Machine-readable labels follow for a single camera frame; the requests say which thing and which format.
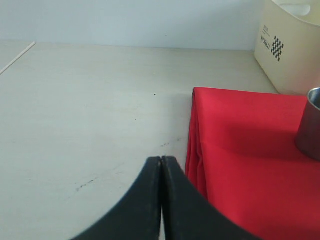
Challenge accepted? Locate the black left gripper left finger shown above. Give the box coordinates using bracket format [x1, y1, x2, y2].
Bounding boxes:
[74, 157, 162, 240]

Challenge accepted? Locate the red scalloped table cloth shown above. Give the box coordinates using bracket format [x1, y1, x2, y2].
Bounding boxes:
[185, 87, 320, 240]

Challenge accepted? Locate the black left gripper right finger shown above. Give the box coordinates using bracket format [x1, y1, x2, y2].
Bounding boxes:
[161, 156, 259, 240]

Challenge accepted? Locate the stainless steel cup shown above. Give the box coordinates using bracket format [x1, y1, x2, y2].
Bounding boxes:
[295, 87, 320, 161]

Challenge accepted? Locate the cream plastic storage bin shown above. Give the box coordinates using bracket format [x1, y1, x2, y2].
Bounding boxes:
[254, 0, 320, 95]

